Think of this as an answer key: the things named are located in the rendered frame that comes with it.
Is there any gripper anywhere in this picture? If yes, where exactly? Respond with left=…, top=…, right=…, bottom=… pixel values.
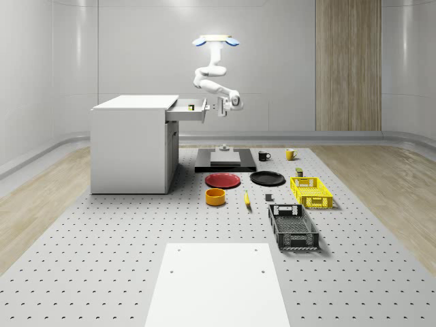
left=211, top=95, right=229, bottom=118

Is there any white drawer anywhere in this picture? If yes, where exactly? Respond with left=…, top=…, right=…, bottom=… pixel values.
left=165, top=97, right=210, bottom=125

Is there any black stove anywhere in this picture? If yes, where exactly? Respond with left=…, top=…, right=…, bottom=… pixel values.
left=193, top=144, right=258, bottom=173

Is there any drone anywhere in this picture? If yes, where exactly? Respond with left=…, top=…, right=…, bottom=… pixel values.
left=191, top=33, right=241, bottom=47

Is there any red plate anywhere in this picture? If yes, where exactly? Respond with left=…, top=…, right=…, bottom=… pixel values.
left=204, top=172, right=242, bottom=189

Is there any black plate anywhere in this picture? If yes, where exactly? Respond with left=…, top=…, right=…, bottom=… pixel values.
left=249, top=170, right=286, bottom=187

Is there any yellow bowl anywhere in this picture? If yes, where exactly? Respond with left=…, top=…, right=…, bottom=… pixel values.
left=204, top=187, right=227, bottom=207

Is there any white cabinet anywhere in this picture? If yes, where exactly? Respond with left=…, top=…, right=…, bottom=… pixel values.
left=90, top=94, right=180, bottom=196

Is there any yellow basket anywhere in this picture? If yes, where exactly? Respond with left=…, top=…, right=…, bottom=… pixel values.
left=289, top=176, right=334, bottom=209

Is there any dark grey basket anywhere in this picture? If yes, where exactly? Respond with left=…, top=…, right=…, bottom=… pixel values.
left=267, top=203, right=321, bottom=251

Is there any white board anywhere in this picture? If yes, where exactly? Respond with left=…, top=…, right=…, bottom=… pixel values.
left=144, top=242, right=292, bottom=327

